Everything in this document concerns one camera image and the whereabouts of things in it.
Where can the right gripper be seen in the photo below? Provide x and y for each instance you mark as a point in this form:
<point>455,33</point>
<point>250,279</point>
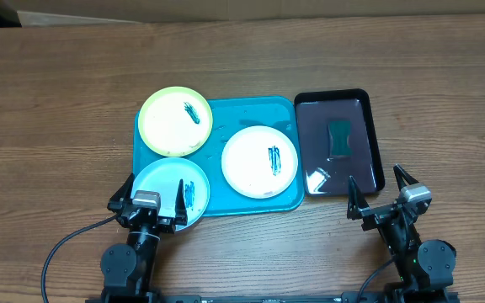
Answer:
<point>358,206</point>

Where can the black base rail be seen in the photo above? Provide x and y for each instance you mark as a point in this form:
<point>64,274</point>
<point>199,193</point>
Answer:
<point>346,297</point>

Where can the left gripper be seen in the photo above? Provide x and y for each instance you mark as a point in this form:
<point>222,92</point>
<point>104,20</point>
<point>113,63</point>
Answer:
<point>166,224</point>

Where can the teal plastic tray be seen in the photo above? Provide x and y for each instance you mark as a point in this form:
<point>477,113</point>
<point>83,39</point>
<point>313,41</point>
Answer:
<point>229,117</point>

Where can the green scrubbing sponge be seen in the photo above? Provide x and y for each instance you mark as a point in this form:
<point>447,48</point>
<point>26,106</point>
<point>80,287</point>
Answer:
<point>339,133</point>

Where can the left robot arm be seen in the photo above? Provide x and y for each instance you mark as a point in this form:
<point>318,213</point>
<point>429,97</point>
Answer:
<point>127,267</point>

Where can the light blue plate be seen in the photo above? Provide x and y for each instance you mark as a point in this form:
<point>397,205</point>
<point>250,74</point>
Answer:
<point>163,176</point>

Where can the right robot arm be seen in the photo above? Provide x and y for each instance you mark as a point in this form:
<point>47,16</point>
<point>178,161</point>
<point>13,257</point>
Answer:
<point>425,268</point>

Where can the black plastic tray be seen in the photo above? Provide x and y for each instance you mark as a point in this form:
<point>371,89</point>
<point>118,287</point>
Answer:
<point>326,176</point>

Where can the white plate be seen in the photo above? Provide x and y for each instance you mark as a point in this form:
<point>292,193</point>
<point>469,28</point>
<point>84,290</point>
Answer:
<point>259,162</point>

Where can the cardboard backdrop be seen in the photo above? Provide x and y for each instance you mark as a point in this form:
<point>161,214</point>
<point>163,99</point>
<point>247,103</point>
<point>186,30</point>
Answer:
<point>150,11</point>

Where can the yellow-rimmed plate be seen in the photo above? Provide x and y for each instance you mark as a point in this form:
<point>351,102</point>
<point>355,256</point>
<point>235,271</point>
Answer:
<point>175,121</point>

